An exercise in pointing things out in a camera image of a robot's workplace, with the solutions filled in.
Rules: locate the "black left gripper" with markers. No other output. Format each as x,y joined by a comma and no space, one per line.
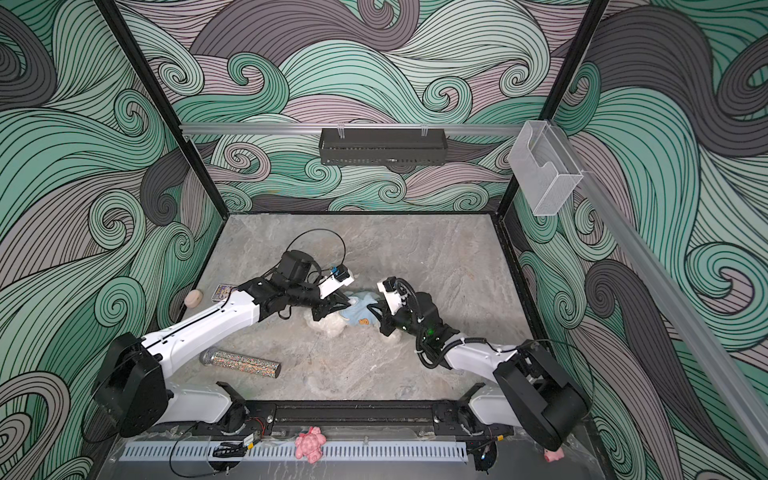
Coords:
329,305

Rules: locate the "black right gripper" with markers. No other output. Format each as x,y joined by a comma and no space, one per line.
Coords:
387,318

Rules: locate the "white plush teddy bear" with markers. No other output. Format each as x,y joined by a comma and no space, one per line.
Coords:
334,324

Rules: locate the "light blue fleece hoodie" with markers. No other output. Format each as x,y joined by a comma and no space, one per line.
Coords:
357,313

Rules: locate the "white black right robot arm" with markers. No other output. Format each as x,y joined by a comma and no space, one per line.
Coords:
527,387

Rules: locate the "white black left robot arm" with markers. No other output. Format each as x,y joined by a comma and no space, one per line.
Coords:
133,385

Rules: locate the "colourful card box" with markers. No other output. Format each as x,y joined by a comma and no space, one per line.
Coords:
222,292

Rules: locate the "pink round wooden block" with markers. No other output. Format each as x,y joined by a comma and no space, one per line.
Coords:
193,299

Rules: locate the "glitter multicolour tube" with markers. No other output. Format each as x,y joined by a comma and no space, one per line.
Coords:
240,362

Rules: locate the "pink plush toy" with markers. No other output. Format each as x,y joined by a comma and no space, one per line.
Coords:
309,445

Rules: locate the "small pink toy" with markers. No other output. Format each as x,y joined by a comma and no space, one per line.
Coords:
552,456

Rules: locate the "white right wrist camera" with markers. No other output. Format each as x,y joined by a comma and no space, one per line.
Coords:
396,294

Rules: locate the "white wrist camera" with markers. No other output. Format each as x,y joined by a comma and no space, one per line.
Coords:
396,294
339,277

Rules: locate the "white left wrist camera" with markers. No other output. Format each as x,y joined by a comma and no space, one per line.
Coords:
339,277

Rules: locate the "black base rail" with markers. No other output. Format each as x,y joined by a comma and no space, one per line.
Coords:
446,417

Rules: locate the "white slotted cable duct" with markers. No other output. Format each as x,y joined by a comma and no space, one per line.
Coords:
284,451

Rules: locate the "black wall-mounted tray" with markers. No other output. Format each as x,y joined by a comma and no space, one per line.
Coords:
382,147

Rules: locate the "aluminium rail back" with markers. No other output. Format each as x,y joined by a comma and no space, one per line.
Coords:
276,128

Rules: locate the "aluminium rail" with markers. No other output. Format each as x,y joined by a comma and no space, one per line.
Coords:
614,204
276,128

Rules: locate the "clear acrylic wall bin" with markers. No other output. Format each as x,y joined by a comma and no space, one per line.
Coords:
545,165

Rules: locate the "aluminium rail right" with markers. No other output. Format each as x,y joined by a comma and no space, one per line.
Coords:
614,204

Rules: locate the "black left corner post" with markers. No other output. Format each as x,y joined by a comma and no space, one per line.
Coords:
119,28

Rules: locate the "black cage corner post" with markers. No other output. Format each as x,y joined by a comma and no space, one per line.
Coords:
572,61

